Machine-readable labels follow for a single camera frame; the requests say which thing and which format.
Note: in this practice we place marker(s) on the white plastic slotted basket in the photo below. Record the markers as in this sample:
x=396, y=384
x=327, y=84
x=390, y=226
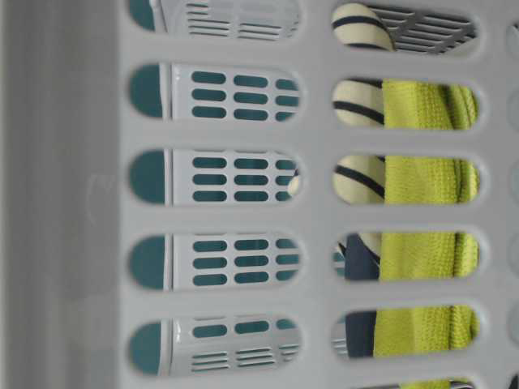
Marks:
x=69, y=218

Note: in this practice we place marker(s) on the cream navy striped cloth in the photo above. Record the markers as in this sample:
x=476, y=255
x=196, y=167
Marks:
x=357, y=101

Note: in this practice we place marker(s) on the dark navy blue cloth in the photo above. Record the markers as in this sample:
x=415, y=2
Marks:
x=360, y=264

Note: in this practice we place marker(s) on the yellow-green waffle cloth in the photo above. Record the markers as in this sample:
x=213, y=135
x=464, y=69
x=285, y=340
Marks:
x=411, y=180

